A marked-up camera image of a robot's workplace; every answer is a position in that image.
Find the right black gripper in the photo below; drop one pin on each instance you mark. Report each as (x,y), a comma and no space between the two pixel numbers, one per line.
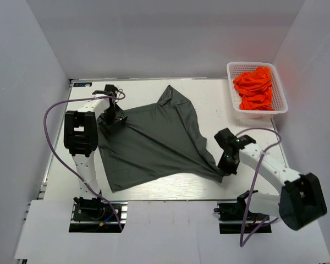
(228,164)

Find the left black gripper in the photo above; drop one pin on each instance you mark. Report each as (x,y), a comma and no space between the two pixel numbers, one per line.
(115,121)

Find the dark grey t shirt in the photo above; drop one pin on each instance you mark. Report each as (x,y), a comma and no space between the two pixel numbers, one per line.
(157,140)

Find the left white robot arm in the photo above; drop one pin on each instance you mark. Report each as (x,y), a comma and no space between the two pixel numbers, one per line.
(98,116)

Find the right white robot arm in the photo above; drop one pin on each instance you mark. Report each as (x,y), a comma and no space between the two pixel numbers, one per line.
(299,200)

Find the blue label sticker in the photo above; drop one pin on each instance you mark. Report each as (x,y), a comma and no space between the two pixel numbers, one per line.
(82,84)

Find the white plastic basket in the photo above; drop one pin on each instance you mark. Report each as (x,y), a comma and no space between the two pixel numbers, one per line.
(279,103)

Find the orange t shirt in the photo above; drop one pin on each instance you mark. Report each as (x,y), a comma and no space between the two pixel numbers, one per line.
(255,89)

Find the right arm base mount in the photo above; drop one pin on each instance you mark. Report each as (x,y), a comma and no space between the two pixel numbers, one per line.
(230,218)

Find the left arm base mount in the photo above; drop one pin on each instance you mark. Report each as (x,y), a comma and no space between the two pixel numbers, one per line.
(93,220)

